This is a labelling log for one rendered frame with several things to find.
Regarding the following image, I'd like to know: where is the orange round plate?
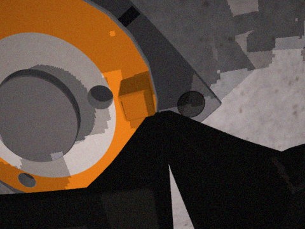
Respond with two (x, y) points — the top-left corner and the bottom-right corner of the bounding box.
(0, 0), (158, 193)

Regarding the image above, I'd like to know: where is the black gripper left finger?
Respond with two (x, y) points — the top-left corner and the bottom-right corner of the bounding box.
(0, 113), (173, 229)

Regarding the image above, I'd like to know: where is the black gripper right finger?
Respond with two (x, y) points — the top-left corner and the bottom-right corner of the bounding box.
(159, 110), (305, 229)

